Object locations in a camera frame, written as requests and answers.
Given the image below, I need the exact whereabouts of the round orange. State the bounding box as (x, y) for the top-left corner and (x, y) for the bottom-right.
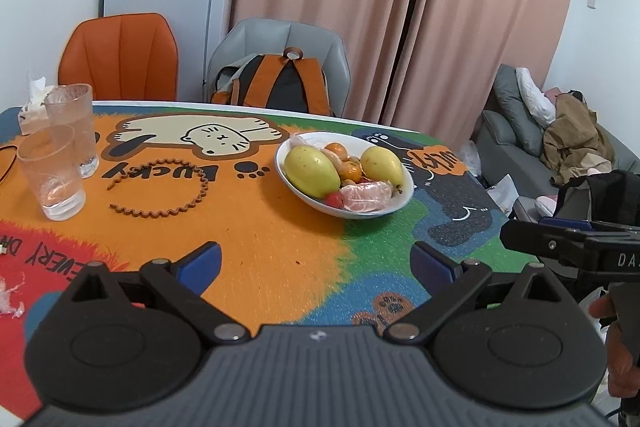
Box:
(340, 160), (363, 184)

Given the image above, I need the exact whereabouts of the orange and black backpack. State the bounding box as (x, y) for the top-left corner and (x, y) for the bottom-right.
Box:
(210, 47), (333, 116)

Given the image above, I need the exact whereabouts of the plastic-wrapped bun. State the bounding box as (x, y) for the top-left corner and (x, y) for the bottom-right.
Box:
(340, 181), (394, 212)

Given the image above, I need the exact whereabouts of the tall clear glass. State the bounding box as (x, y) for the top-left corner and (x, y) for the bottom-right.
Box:
(44, 83), (101, 179)

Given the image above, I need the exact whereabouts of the large white plastic bag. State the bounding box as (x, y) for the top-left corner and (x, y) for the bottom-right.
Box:
(486, 174), (523, 215)

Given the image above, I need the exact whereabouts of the yellow-green pear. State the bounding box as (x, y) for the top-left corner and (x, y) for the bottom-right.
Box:
(284, 146), (341, 199)

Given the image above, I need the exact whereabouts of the white pillow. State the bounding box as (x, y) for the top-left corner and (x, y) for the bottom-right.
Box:
(515, 68), (557, 122)

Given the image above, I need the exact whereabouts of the printed tissue pack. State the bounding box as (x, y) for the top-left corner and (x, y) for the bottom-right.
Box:
(17, 69), (53, 136)

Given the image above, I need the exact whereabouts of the orange chair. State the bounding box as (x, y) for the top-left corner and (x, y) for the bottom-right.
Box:
(57, 13), (181, 102)

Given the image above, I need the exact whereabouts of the white plate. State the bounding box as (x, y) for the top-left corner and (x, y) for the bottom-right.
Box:
(275, 131), (415, 220)

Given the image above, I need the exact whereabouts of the brown bead chain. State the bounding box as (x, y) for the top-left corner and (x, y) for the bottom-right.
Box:
(102, 155), (208, 219)

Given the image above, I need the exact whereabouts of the yellow pear with brown patch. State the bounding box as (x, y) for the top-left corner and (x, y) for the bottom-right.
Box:
(361, 146), (405, 192)

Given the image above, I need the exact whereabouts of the black bag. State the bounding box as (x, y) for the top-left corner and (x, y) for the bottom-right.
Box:
(555, 170), (640, 228)

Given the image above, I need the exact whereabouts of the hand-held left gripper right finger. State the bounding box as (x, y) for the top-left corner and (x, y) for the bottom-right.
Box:
(387, 241), (576, 345)

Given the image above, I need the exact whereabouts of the short clear glass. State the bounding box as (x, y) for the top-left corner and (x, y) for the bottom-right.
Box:
(16, 124), (87, 222)

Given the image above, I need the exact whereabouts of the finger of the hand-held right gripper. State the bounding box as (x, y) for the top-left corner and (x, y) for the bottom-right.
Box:
(539, 216), (640, 234)
(500, 220), (590, 266)

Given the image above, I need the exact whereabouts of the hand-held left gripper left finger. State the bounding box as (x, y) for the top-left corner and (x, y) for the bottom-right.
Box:
(65, 241), (251, 345)

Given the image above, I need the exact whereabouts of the grey chair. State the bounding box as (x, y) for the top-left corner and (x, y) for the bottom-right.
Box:
(205, 18), (351, 118)

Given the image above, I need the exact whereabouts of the brown jacket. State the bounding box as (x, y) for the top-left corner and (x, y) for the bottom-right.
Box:
(542, 94), (616, 185)

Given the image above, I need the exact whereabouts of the dark thin cable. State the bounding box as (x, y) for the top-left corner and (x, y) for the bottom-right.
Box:
(0, 146), (21, 182)

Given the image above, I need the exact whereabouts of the clear plastic wrap scrap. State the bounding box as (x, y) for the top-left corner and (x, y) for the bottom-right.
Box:
(0, 274), (26, 319)

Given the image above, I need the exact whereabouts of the person's right hand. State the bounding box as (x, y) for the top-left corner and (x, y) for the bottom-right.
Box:
(589, 292), (640, 401)

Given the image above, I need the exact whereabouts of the grey sofa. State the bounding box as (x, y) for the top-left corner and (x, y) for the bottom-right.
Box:
(472, 63), (640, 218)

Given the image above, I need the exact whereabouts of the small white plastic bag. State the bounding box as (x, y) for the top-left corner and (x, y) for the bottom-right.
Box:
(460, 139), (483, 178)

